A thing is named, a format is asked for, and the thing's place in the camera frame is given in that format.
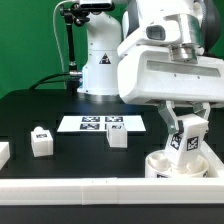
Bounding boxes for white front barrier wall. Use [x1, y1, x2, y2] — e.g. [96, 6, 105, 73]
[0, 178, 224, 205]

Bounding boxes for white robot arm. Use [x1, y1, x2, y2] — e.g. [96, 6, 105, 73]
[81, 0, 224, 105]

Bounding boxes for black cables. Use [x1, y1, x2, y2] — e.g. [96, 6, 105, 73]
[29, 73, 83, 90]

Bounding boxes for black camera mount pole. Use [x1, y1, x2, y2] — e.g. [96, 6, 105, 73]
[60, 3, 90, 89]

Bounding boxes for white marker sheet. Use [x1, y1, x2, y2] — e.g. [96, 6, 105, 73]
[57, 115, 146, 132]

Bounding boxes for white left barrier block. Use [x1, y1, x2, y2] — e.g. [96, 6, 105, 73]
[0, 142, 10, 170]

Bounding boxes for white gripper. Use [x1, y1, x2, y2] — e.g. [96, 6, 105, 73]
[117, 46, 224, 135]

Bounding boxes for black camera on mount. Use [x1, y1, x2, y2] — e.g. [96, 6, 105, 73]
[80, 0, 113, 10]

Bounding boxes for white cable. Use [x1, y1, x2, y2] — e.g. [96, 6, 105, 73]
[52, 0, 75, 73]

